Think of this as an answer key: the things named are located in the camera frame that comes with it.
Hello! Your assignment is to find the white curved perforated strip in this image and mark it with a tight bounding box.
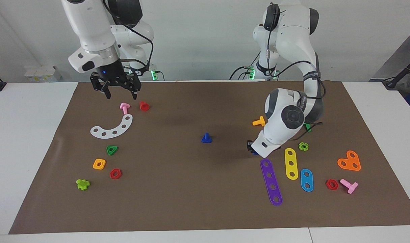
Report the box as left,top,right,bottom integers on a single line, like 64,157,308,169
90,114,133,139

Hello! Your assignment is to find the purple four-hole strip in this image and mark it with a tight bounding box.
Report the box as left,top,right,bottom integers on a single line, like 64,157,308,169
260,159,283,206

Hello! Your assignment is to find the yellow three-hole strip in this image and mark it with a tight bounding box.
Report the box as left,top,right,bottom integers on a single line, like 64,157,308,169
284,148,299,180

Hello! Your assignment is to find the blue two-hole strip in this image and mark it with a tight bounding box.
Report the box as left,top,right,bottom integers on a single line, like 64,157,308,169
300,168,314,192

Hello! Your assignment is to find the white box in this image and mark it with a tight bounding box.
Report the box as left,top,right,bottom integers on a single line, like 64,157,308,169
24,65,62,82

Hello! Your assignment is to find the brown table mat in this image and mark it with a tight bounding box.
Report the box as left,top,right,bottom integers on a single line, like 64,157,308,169
8,80,410,235

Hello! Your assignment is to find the orange heart plate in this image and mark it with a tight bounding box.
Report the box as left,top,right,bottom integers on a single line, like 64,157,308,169
337,150,361,171

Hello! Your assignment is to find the black stand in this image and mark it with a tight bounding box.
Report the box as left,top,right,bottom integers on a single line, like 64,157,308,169
382,54,410,90

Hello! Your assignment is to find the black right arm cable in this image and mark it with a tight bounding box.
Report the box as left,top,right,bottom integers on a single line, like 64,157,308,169
104,0,155,76

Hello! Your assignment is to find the black base cable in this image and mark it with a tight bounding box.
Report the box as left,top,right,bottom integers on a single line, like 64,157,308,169
229,65,256,80

